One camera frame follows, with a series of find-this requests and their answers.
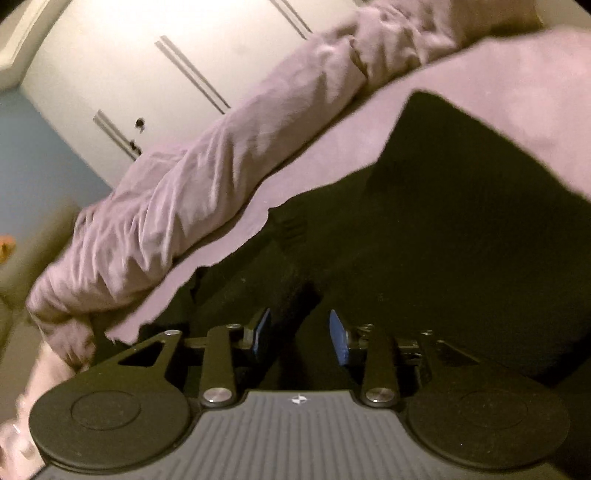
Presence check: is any rolled mauve duvet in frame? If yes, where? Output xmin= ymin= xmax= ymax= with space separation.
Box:
xmin=26 ymin=1 xmax=540 ymax=371

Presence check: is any pink plush toy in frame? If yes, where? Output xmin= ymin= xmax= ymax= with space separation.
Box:
xmin=1 ymin=341 xmax=89 ymax=479

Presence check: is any grey-green headboard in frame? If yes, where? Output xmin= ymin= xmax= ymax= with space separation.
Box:
xmin=1 ymin=199 xmax=80 ymax=330

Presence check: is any orange plush toy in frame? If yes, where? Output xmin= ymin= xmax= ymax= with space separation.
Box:
xmin=0 ymin=235 xmax=16 ymax=263

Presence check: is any white wardrobe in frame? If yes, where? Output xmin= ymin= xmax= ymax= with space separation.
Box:
xmin=1 ymin=1 xmax=358 ymax=186

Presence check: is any black garment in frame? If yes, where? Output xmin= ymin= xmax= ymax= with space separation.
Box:
xmin=106 ymin=90 xmax=591 ymax=407

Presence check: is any mauve bed sheet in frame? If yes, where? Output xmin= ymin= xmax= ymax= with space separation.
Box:
xmin=112 ymin=28 xmax=590 ymax=360

